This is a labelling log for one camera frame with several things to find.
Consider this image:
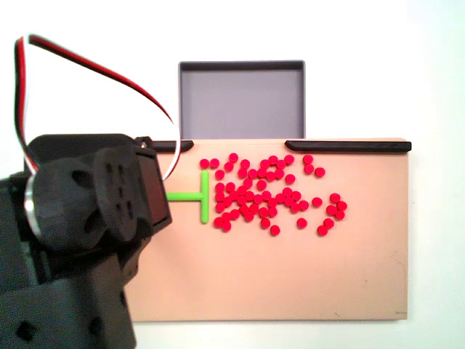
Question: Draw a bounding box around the beige flat board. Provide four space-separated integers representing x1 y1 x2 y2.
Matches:
123 137 410 324

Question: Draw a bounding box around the grey square tray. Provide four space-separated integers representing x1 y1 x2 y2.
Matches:
177 60 307 141

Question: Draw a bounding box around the black bumper strip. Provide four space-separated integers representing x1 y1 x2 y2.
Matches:
284 140 413 153
150 140 195 153

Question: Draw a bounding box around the green T-shaped pusher tool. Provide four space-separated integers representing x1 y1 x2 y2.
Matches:
166 169 211 224

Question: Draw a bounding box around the red black white servo cable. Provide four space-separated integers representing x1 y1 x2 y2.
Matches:
14 33 182 181

